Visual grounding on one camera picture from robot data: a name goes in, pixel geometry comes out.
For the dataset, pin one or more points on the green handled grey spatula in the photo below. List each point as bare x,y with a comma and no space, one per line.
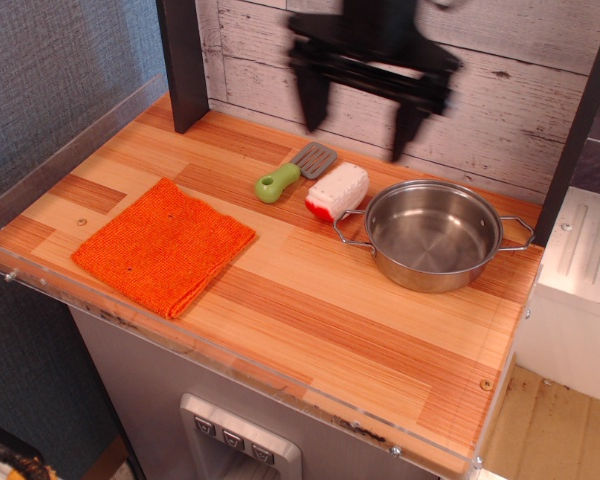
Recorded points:
313,160

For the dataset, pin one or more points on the clear acrylic table guard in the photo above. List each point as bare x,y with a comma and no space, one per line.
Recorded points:
299,316

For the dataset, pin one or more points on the white toy sink unit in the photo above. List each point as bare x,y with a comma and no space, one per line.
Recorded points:
559,337

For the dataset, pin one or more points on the grey toy fridge cabinet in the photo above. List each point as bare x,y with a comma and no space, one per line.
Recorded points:
146,383

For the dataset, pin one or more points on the white and red toy cheese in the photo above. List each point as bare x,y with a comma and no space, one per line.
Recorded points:
342,189

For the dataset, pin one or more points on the dark left support post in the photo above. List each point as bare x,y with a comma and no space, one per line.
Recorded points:
182,50

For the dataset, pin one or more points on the orange knitted cloth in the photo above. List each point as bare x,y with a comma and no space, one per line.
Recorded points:
164,249

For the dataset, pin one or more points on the stainless steel pot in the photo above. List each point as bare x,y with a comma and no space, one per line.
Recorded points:
429,236

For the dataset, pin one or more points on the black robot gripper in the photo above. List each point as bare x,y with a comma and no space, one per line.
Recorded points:
373,46

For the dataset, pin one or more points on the silver dispenser panel with buttons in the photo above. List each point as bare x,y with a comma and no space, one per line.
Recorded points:
230,440

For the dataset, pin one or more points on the dark right support post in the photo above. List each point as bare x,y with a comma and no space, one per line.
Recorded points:
576,139

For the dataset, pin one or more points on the dark support post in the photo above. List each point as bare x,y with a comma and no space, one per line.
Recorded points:
182,50
576,139

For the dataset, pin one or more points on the yellow and black object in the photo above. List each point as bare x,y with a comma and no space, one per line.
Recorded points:
17,466

